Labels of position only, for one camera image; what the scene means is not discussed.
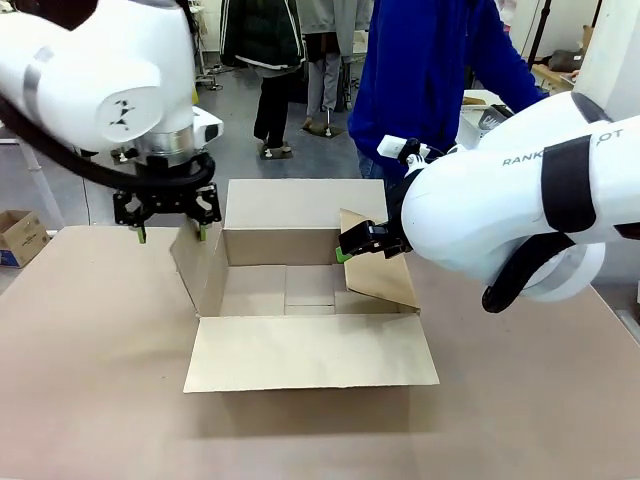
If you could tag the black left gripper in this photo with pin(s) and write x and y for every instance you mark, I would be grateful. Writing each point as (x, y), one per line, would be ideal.
(167, 200)

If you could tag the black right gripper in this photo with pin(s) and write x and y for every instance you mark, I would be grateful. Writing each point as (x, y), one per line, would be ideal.
(392, 235)

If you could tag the brown cardboard packing box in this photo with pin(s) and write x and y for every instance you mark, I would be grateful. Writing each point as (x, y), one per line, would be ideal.
(310, 350)

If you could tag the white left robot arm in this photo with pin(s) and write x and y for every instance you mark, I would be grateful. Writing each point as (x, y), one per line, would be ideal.
(100, 60)

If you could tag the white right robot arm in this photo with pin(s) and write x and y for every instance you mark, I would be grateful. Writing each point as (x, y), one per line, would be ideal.
(475, 215)

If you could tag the small printed cardboard box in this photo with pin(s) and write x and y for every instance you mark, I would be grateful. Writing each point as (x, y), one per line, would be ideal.
(20, 237)

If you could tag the black labelled box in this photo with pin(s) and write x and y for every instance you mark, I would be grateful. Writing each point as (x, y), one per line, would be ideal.
(492, 120)

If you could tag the white table with grey leg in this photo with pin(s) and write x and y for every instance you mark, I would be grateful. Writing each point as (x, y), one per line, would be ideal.
(40, 185)

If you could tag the grey metal stand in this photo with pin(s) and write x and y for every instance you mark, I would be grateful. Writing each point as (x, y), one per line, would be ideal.
(207, 70)

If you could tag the person in blue sweater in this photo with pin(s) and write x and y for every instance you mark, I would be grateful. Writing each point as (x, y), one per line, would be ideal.
(415, 75)

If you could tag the large white table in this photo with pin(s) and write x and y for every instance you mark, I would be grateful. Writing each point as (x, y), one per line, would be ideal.
(475, 95)

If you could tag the person in grey hoodie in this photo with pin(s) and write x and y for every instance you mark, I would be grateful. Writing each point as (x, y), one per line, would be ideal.
(340, 25)

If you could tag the person in dark striped jacket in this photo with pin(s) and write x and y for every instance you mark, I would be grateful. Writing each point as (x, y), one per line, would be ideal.
(260, 35)

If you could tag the wooden work table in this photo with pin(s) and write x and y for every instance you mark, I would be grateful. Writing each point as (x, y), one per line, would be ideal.
(550, 77)

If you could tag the person in pink top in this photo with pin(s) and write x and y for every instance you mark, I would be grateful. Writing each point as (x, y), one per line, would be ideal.
(507, 10)

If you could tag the grey bag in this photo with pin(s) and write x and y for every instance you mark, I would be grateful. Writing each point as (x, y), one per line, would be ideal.
(565, 60)

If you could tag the black tripod stand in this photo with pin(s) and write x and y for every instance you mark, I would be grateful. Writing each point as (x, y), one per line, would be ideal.
(540, 30)

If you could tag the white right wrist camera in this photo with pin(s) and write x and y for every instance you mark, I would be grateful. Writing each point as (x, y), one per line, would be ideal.
(392, 146)

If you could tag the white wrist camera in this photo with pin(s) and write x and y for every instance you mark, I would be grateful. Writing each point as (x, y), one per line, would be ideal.
(207, 127)
(392, 146)

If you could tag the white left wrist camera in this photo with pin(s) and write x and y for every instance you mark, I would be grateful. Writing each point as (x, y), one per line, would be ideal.
(207, 127)

